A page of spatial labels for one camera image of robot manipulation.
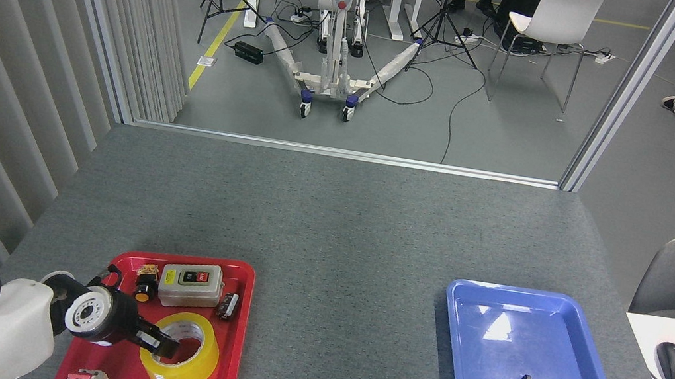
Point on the black power adapter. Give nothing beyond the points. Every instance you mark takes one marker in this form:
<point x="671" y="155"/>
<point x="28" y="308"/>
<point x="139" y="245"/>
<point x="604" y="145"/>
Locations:
<point x="248" y="52"/>

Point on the white floor label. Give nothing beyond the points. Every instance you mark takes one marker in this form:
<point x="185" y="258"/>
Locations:
<point x="206" y="61"/>

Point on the white power strip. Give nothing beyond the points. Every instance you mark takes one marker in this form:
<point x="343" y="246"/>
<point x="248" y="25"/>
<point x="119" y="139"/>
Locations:
<point x="301" y="17"/>
<point x="605" y="57"/>
<point x="467" y="37"/>

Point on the small black toggle switch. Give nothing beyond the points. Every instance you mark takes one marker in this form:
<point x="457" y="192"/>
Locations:
<point x="227" y="305"/>

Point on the grey on-off switch box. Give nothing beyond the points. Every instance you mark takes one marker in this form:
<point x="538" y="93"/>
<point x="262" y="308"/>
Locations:
<point x="189" y="284"/>

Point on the blue plastic tray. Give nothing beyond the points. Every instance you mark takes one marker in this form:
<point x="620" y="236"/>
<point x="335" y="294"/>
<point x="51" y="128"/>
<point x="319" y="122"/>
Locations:
<point x="507" y="355"/>

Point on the silver post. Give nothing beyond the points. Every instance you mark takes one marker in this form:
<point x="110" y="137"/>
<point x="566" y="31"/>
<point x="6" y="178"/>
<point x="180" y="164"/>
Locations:
<point x="96" y="13"/>
<point x="633" y="93"/>

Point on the red plastic tray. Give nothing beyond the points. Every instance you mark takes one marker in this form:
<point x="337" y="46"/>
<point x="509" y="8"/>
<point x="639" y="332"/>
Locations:
<point x="220" y="346"/>

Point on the yellow tape roll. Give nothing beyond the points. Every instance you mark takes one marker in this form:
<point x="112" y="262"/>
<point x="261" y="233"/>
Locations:
<point x="197" y="369"/>

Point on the black orange push button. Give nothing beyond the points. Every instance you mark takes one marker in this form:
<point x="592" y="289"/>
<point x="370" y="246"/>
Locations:
<point x="144" y="289"/>

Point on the white wheeled stand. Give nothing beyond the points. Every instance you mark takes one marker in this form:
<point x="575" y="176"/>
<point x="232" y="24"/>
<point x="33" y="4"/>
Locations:
<point x="337" y="29"/>

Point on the silver rail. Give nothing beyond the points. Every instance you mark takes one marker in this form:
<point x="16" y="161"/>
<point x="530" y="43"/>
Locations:
<point x="343" y="153"/>

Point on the small gold electrical part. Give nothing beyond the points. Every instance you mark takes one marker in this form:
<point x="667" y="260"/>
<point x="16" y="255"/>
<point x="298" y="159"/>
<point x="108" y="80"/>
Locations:
<point x="147" y="269"/>

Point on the white chair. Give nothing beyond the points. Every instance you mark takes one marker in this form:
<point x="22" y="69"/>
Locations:
<point x="561" y="15"/>

